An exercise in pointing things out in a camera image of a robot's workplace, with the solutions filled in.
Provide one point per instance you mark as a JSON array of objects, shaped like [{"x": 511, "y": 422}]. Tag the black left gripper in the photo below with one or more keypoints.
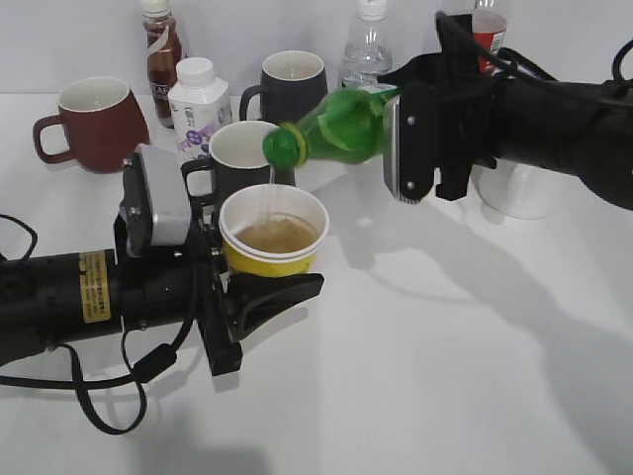
[{"x": 164, "y": 285}]

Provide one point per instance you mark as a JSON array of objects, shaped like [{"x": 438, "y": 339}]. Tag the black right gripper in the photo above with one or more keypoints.
[{"x": 452, "y": 81}]

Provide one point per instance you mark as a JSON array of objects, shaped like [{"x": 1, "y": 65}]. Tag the yellow paper cup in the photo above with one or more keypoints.
[{"x": 272, "y": 230}]

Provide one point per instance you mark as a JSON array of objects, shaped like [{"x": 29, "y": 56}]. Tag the green plastic soda bottle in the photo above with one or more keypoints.
[{"x": 346, "y": 126}]

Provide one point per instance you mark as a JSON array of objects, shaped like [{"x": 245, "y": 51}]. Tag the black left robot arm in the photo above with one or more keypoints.
[{"x": 49, "y": 300}]

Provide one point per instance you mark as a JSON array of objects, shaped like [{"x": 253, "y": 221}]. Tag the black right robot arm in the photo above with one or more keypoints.
[{"x": 579, "y": 129}]

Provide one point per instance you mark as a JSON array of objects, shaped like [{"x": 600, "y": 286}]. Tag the clear water bottle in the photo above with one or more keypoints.
[{"x": 367, "y": 53}]

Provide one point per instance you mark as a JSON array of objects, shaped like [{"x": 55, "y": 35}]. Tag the cola bottle red label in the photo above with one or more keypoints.
[{"x": 489, "y": 25}]

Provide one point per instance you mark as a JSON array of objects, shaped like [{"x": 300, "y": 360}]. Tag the black mug rear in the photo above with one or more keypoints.
[{"x": 292, "y": 83}]

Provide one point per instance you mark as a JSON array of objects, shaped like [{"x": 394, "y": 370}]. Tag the black mug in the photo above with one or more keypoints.
[
  {"x": 292, "y": 83},
  {"x": 234, "y": 160}
]

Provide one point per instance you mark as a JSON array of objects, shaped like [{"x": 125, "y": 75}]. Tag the black mug front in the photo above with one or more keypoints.
[{"x": 234, "y": 160}]

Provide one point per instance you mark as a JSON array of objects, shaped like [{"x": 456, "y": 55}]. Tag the white ceramic mug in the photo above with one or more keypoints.
[{"x": 520, "y": 191}]

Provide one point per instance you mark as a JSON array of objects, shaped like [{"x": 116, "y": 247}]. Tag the white milk carton bottle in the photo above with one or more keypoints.
[{"x": 199, "y": 105}]

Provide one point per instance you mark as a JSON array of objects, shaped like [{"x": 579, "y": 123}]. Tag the brown ceramic mug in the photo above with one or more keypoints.
[{"x": 102, "y": 123}]

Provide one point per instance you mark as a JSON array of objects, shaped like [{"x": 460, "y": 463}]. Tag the brown coffee drink bottle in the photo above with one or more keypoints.
[{"x": 163, "y": 51}]

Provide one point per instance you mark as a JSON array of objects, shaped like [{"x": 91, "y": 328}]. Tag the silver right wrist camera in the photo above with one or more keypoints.
[{"x": 410, "y": 147}]

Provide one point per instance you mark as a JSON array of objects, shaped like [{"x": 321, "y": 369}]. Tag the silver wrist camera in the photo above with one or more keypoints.
[
  {"x": 155, "y": 205},
  {"x": 410, "y": 147}
]

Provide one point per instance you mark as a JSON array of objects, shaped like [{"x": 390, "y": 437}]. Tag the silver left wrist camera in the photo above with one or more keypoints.
[{"x": 155, "y": 205}]

